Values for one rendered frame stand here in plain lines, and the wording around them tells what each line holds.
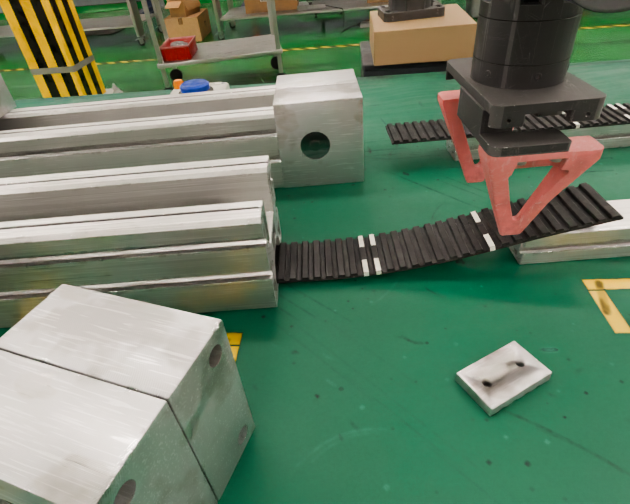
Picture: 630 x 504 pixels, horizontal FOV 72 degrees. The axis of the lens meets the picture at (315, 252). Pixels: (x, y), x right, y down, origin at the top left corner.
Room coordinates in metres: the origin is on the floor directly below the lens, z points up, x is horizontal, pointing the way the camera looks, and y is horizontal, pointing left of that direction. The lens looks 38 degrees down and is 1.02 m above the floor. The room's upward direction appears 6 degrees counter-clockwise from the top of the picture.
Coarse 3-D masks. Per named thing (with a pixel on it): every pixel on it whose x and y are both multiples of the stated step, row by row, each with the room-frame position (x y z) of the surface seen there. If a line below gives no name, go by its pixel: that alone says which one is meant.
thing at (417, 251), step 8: (400, 232) 0.31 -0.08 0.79; (408, 232) 0.31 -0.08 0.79; (416, 232) 0.30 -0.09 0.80; (408, 240) 0.29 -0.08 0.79; (416, 240) 0.29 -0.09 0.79; (424, 240) 0.29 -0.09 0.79; (408, 248) 0.28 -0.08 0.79; (416, 248) 0.28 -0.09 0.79; (424, 248) 0.28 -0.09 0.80; (408, 256) 0.28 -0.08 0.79; (416, 256) 0.27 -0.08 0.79; (424, 256) 0.27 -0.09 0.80; (432, 256) 0.27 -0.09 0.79; (416, 264) 0.26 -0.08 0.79; (424, 264) 0.26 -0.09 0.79; (432, 264) 0.26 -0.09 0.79
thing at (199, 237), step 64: (0, 192) 0.32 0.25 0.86; (64, 192) 0.32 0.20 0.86; (128, 192) 0.32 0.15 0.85; (192, 192) 0.32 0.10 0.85; (256, 192) 0.31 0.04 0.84; (0, 256) 0.25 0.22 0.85; (64, 256) 0.26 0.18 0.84; (128, 256) 0.25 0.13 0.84; (192, 256) 0.24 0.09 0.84; (256, 256) 0.24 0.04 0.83; (0, 320) 0.25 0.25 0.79
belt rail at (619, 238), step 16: (624, 208) 0.29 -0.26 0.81; (608, 224) 0.27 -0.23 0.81; (624, 224) 0.27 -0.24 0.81; (544, 240) 0.26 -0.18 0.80; (560, 240) 0.26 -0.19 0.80; (576, 240) 0.26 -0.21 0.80; (592, 240) 0.26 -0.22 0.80; (608, 240) 0.26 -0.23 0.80; (624, 240) 0.27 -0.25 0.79; (528, 256) 0.26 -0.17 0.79; (544, 256) 0.26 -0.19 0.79; (560, 256) 0.26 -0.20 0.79; (576, 256) 0.26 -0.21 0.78; (592, 256) 0.26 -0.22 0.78; (608, 256) 0.26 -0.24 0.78
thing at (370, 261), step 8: (360, 240) 0.31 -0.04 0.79; (368, 240) 0.31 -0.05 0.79; (376, 240) 0.31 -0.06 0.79; (360, 248) 0.30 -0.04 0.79; (368, 248) 0.30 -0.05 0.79; (376, 248) 0.29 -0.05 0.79; (360, 256) 0.29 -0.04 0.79; (368, 256) 0.29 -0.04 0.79; (376, 256) 0.28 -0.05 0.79; (360, 264) 0.28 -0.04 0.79; (368, 264) 0.27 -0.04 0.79; (376, 264) 0.27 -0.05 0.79; (360, 272) 0.27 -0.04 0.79; (368, 272) 0.26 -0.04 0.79; (376, 272) 0.26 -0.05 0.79; (384, 272) 0.26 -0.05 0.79
